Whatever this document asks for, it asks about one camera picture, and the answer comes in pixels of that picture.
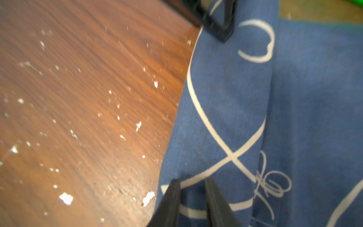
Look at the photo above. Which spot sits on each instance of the green plastic basket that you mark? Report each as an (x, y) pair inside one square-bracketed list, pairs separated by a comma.
[(357, 2)]

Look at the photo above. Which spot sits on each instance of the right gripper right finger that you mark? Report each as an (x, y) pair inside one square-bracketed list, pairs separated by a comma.
[(219, 213)]

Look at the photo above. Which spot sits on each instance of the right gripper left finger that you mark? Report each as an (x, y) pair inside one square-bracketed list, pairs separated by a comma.
[(167, 213)]

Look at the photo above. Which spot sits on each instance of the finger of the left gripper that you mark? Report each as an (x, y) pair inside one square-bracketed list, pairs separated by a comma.
[(216, 17)]

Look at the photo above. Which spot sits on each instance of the dark blue printed pillowcase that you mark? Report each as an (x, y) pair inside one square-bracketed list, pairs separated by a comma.
[(275, 116)]

